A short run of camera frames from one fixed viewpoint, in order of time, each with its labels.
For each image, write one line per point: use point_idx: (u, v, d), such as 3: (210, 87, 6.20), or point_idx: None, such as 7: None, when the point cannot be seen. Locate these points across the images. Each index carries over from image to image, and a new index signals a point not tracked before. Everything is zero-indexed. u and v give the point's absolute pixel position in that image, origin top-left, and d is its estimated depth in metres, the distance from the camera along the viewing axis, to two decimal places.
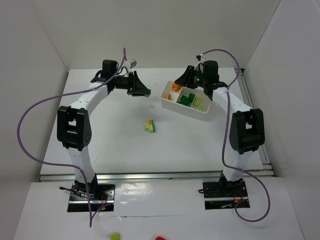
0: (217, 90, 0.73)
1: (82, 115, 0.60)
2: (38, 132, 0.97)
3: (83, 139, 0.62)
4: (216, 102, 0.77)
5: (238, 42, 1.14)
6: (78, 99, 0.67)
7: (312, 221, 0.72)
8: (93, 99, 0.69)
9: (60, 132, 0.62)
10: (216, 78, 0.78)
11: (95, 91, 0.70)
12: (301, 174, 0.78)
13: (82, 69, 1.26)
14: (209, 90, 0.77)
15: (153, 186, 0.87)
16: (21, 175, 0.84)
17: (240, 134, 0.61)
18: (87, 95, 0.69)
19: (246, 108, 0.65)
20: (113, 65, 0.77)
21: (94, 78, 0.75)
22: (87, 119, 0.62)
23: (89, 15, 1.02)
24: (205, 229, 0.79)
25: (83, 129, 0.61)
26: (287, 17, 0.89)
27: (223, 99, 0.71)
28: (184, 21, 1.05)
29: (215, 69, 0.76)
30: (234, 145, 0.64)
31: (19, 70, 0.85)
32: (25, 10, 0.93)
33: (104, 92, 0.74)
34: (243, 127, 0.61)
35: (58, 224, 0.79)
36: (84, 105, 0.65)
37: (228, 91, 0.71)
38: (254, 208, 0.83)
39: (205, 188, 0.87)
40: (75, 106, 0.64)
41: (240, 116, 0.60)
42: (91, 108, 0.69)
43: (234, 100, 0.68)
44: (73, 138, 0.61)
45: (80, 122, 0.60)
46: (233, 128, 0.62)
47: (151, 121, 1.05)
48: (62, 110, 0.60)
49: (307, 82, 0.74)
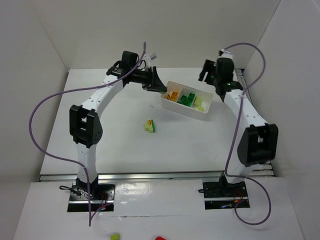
0: (230, 93, 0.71)
1: (92, 117, 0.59)
2: (38, 132, 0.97)
3: (93, 139, 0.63)
4: (227, 103, 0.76)
5: (238, 42, 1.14)
6: (91, 97, 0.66)
7: (313, 221, 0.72)
8: (105, 97, 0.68)
9: (71, 128, 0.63)
10: (228, 77, 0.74)
11: (109, 87, 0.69)
12: (301, 174, 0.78)
13: (82, 69, 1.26)
14: (221, 90, 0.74)
15: (153, 186, 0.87)
16: (21, 175, 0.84)
17: (249, 149, 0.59)
18: (100, 91, 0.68)
19: (260, 122, 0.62)
20: (133, 58, 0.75)
21: (110, 69, 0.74)
22: (97, 120, 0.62)
23: (89, 15, 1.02)
24: (205, 229, 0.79)
25: (93, 130, 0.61)
26: (287, 17, 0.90)
27: (235, 104, 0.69)
28: (184, 21, 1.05)
29: (232, 67, 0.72)
30: (241, 155, 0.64)
31: (19, 70, 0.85)
32: (25, 10, 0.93)
33: (118, 87, 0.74)
34: (254, 142, 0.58)
35: (58, 225, 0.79)
36: (96, 105, 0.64)
37: (243, 96, 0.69)
38: (254, 208, 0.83)
39: (205, 188, 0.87)
40: (86, 106, 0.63)
41: (253, 131, 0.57)
42: (103, 105, 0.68)
43: (247, 110, 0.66)
44: (83, 136, 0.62)
45: (89, 124, 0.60)
46: (243, 141, 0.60)
47: (151, 121, 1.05)
48: (74, 110, 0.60)
49: (307, 81, 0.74)
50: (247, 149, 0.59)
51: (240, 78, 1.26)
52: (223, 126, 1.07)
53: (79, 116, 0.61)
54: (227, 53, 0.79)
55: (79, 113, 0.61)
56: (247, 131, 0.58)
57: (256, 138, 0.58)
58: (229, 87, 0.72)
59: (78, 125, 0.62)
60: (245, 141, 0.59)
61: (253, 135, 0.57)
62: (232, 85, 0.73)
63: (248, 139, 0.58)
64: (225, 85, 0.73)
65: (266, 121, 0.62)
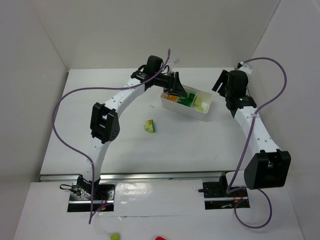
0: (242, 111, 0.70)
1: (112, 116, 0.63)
2: (38, 132, 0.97)
3: (110, 136, 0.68)
4: (237, 120, 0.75)
5: (238, 42, 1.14)
6: (113, 98, 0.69)
7: (313, 221, 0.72)
8: (126, 99, 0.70)
9: (92, 123, 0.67)
10: (240, 92, 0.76)
11: (131, 90, 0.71)
12: (301, 174, 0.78)
13: (82, 69, 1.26)
14: (232, 104, 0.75)
15: (153, 186, 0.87)
16: (21, 175, 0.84)
17: (258, 174, 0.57)
18: (123, 93, 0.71)
19: (271, 148, 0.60)
20: (158, 63, 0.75)
21: (134, 73, 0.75)
22: (116, 119, 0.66)
23: (89, 15, 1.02)
24: (205, 229, 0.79)
25: (111, 128, 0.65)
26: (287, 17, 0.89)
27: (247, 123, 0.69)
28: (184, 21, 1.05)
29: (244, 80, 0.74)
30: (247, 179, 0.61)
31: (18, 70, 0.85)
32: (25, 10, 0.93)
33: (140, 90, 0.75)
34: (263, 169, 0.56)
35: (58, 225, 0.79)
36: (117, 106, 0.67)
37: (254, 115, 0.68)
38: (254, 208, 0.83)
39: (205, 188, 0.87)
40: (108, 105, 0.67)
41: (264, 158, 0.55)
42: (124, 106, 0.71)
43: (259, 132, 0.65)
44: (102, 132, 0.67)
45: (109, 122, 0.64)
46: (252, 165, 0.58)
47: (151, 121, 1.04)
48: (97, 107, 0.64)
49: (307, 81, 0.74)
50: (256, 175, 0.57)
51: None
52: (223, 126, 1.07)
53: (100, 113, 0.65)
54: (247, 66, 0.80)
55: (101, 111, 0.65)
56: (257, 157, 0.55)
57: (266, 165, 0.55)
58: (240, 102, 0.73)
59: (98, 121, 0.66)
60: (254, 166, 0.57)
61: (263, 162, 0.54)
62: (244, 100, 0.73)
63: (257, 166, 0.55)
64: (236, 100, 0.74)
65: (278, 147, 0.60)
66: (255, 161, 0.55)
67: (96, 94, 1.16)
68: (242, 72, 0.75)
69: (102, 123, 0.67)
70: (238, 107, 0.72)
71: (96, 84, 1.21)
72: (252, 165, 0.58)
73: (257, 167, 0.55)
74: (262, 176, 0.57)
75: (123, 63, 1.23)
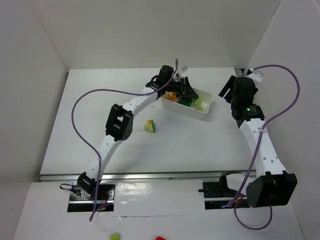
0: (250, 125, 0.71)
1: (128, 117, 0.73)
2: (38, 132, 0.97)
3: (123, 135, 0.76)
4: (242, 130, 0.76)
5: (238, 42, 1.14)
6: (130, 101, 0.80)
7: (314, 221, 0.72)
8: (141, 103, 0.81)
9: (109, 122, 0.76)
10: (247, 100, 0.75)
11: (146, 96, 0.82)
12: (300, 174, 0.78)
13: (82, 69, 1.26)
14: (238, 114, 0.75)
15: (153, 186, 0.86)
16: (21, 174, 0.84)
17: (262, 197, 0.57)
18: (138, 98, 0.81)
19: (277, 170, 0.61)
20: (169, 74, 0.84)
21: (149, 82, 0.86)
22: (131, 121, 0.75)
23: (89, 15, 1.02)
24: (205, 230, 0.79)
25: (126, 128, 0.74)
26: (287, 18, 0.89)
27: (253, 138, 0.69)
28: (185, 21, 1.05)
29: (250, 89, 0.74)
30: (250, 197, 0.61)
31: (19, 70, 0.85)
32: (25, 10, 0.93)
33: (153, 98, 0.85)
34: (268, 191, 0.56)
35: (58, 225, 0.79)
36: (133, 108, 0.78)
37: (261, 130, 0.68)
38: (254, 209, 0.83)
39: (204, 188, 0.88)
40: (125, 107, 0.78)
41: (268, 181, 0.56)
42: (138, 110, 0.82)
43: (265, 150, 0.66)
44: (116, 131, 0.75)
45: (125, 121, 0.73)
46: (255, 186, 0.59)
47: (151, 121, 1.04)
48: (115, 108, 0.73)
49: (307, 81, 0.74)
50: (260, 194, 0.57)
51: None
52: (223, 126, 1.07)
53: (117, 114, 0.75)
54: (256, 74, 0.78)
55: (118, 111, 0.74)
56: (262, 180, 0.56)
57: (271, 187, 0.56)
58: (246, 112, 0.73)
59: (114, 121, 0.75)
60: (258, 187, 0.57)
61: (268, 184, 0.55)
62: (251, 110, 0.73)
63: (262, 188, 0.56)
64: (243, 109, 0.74)
65: (284, 169, 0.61)
66: (260, 182, 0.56)
67: (96, 94, 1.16)
68: (250, 81, 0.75)
69: (116, 123, 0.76)
70: (245, 118, 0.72)
71: (96, 84, 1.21)
72: (256, 185, 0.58)
73: (261, 188, 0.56)
74: (267, 196, 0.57)
75: (122, 64, 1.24)
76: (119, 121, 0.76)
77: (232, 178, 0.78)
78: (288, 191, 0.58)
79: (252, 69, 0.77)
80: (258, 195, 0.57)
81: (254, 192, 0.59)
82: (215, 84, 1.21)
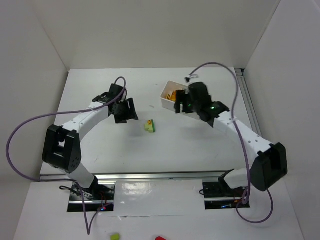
0: (221, 120, 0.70)
1: (71, 137, 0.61)
2: (38, 132, 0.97)
3: (69, 164, 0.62)
4: (217, 128, 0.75)
5: (238, 42, 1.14)
6: (74, 119, 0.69)
7: (313, 222, 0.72)
8: (88, 121, 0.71)
9: (47, 152, 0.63)
10: (207, 102, 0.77)
11: (93, 111, 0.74)
12: (301, 175, 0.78)
13: (82, 69, 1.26)
14: (207, 115, 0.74)
15: (153, 186, 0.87)
16: (21, 174, 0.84)
17: (266, 177, 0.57)
18: (85, 115, 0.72)
19: (265, 145, 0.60)
20: (121, 89, 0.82)
21: (97, 98, 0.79)
22: (76, 143, 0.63)
23: (88, 16, 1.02)
24: (205, 229, 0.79)
25: (70, 153, 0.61)
26: (287, 17, 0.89)
27: (231, 130, 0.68)
28: (184, 21, 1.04)
29: (205, 90, 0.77)
30: (255, 183, 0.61)
31: (18, 70, 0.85)
32: (25, 10, 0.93)
33: (103, 112, 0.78)
34: (268, 169, 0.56)
35: (58, 224, 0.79)
36: (78, 126, 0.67)
37: (234, 119, 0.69)
38: (254, 208, 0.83)
39: (205, 188, 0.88)
40: (67, 127, 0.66)
41: (264, 160, 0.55)
42: (86, 128, 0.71)
43: (246, 135, 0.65)
44: (59, 160, 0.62)
45: (67, 144, 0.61)
46: (257, 171, 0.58)
47: (151, 121, 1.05)
48: (53, 130, 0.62)
49: (308, 81, 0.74)
50: (264, 176, 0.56)
51: (240, 78, 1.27)
52: None
53: (56, 137, 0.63)
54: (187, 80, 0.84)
55: (58, 133, 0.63)
56: (259, 162, 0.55)
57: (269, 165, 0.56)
58: (212, 111, 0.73)
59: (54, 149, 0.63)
60: (258, 170, 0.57)
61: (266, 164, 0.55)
62: (215, 107, 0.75)
63: (263, 169, 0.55)
64: (209, 110, 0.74)
65: (270, 142, 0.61)
66: (259, 165, 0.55)
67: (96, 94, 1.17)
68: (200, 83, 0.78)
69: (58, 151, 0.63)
70: (214, 116, 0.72)
71: (95, 85, 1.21)
72: (256, 171, 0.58)
73: (262, 171, 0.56)
74: (269, 174, 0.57)
75: (122, 64, 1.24)
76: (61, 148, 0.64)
77: (236, 176, 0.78)
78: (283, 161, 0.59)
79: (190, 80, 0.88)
80: (263, 177, 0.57)
81: (256, 177, 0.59)
82: (215, 84, 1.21)
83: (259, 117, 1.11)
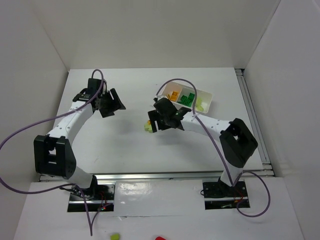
0: (186, 119, 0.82)
1: (62, 144, 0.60)
2: (38, 132, 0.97)
3: (65, 170, 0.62)
4: (187, 128, 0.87)
5: (238, 42, 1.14)
6: (59, 125, 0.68)
7: (314, 222, 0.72)
8: (74, 123, 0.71)
9: (39, 163, 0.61)
10: (172, 111, 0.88)
11: (77, 112, 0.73)
12: (301, 175, 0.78)
13: (83, 69, 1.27)
14: (176, 122, 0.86)
15: (153, 186, 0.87)
16: (21, 175, 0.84)
17: (237, 151, 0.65)
18: (69, 118, 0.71)
19: (225, 124, 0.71)
20: (99, 83, 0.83)
21: (77, 96, 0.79)
22: (68, 148, 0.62)
23: (88, 16, 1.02)
24: (205, 230, 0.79)
25: (64, 159, 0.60)
26: (287, 17, 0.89)
27: (196, 124, 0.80)
28: (184, 21, 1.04)
29: (167, 101, 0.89)
30: (233, 161, 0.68)
31: (18, 70, 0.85)
32: (25, 10, 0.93)
33: (87, 110, 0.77)
34: (235, 143, 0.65)
35: (58, 224, 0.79)
36: (65, 131, 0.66)
37: (195, 114, 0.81)
38: (254, 209, 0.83)
39: (205, 188, 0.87)
40: (54, 134, 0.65)
41: (226, 136, 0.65)
42: (73, 131, 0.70)
43: (209, 122, 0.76)
44: (54, 169, 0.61)
45: (59, 152, 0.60)
46: (227, 149, 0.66)
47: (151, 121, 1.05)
48: (40, 140, 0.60)
49: (308, 82, 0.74)
50: (234, 151, 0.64)
51: (240, 78, 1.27)
52: None
53: (46, 147, 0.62)
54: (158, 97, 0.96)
55: (46, 142, 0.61)
56: (224, 139, 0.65)
57: (234, 140, 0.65)
58: (177, 116, 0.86)
59: (46, 159, 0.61)
60: (228, 147, 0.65)
61: (229, 139, 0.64)
62: (179, 113, 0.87)
63: (229, 144, 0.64)
64: (175, 116, 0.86)
65: (229, 121, 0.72)
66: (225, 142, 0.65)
67: None
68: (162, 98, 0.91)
69: (51, 160, 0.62)
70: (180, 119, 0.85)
71: None
72: (226, 148, 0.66)
73: (227, 143, 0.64)
74: (239, 148, 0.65)
75: (122, 64, 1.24)
76: (53, 156, 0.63)
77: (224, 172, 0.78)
78: (248, 133, 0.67)
79: (156, 96, 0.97)
80: (235, 152, 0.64)
81: (231, 154, 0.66)
82: (215, 84, 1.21)
83: (259, 117, 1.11)
